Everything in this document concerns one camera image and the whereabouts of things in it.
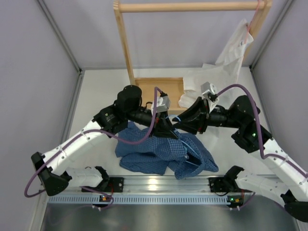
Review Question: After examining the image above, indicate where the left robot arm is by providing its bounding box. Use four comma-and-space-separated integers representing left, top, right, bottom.
30, 85, 177, 196

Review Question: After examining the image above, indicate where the left aluminium frame post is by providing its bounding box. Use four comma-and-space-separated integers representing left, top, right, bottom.
35, 0, 84, 91

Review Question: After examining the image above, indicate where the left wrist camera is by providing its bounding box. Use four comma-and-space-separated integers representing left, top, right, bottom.
156, 96, 171, 113

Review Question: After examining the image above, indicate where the right aluminium frame post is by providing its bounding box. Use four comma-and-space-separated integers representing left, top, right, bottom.
249, 0, 301, 70

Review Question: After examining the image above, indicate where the grey slotted cable duct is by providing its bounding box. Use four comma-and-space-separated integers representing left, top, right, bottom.
48, 194, 231, 205

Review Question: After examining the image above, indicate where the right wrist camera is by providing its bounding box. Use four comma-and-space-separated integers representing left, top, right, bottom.
201, 82, 219, 111

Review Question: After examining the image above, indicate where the blue wire hanger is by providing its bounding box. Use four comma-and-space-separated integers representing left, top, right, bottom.
166, 115, 203, 167

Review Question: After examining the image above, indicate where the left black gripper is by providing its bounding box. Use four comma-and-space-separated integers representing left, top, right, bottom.
126, 106, 179, 140

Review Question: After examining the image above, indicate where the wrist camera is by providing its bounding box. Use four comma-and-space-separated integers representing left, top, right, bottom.
156, 96, 171, 113
201, 82, 219, 111

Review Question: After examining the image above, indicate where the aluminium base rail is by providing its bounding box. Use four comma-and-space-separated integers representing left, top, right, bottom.
62, 175, 300, 193

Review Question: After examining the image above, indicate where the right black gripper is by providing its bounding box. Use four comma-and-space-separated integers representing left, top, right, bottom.
173, 98, 243, 135

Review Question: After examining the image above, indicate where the blue checked shirt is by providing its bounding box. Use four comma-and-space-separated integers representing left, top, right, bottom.
115, 131, 219, 180

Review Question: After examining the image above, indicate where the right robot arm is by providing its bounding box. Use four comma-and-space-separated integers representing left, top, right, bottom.
173, 95, 308, 222

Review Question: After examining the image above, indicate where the white shirt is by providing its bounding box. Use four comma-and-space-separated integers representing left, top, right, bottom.
179, 19, 254, 108

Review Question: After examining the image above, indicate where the wooden clothes rack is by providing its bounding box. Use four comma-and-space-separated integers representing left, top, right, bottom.
113, 0, 272, 115

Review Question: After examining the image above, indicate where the aluminium frame post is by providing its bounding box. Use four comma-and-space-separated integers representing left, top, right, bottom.
249, 0, 301, 70
35, 0, 84, 91

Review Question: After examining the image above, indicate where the pink wire hanger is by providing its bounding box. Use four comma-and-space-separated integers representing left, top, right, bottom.
234, 0, 260, 86

